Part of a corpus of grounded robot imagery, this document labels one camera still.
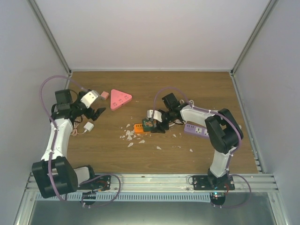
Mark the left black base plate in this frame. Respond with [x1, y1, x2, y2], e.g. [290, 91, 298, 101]
[78, 175, 111, 192]

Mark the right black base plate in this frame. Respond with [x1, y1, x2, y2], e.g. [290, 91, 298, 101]
[191, 175, 235, 191]

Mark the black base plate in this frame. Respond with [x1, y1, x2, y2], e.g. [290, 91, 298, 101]
[78, 175, 111, 192]
[191, 175, 235, 191]

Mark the pink thin cable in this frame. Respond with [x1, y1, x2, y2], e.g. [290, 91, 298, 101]
[71, 123, 86, 136]

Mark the pink triangular socket adapter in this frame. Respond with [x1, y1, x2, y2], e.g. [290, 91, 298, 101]
[110, 89, 132, 111]

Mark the dark green cube adapter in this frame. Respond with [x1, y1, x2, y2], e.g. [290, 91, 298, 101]
[142, 118, 154, 132]

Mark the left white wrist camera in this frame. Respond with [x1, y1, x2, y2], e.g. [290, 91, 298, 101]
[80, 90, 99, 108]

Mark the aluminium front rail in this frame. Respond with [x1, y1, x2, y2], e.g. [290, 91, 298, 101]
[24, 172, 279, 193]

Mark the purple power strip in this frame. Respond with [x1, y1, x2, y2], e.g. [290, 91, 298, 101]
[184, 123, 209, 138]

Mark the white coiled strip cable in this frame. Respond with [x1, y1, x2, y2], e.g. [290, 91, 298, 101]
[173, 99, 195, 126]

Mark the grey slotted cable duct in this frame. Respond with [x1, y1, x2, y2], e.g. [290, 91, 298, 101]
[65, 192, 211, 203]

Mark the pink cylindrical plug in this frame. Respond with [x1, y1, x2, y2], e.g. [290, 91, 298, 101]
[100, 91, 109, 100]

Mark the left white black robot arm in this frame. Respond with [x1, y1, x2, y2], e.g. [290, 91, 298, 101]
[32, 89, 105, 198]

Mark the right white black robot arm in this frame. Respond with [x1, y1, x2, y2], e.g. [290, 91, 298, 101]
[147, 93, 243, 190]

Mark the orange power strip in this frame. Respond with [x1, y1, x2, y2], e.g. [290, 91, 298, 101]
[134, 123, 149, 135]

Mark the white charger plug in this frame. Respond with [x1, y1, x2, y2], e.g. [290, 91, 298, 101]
[83, 122, 94, 133]

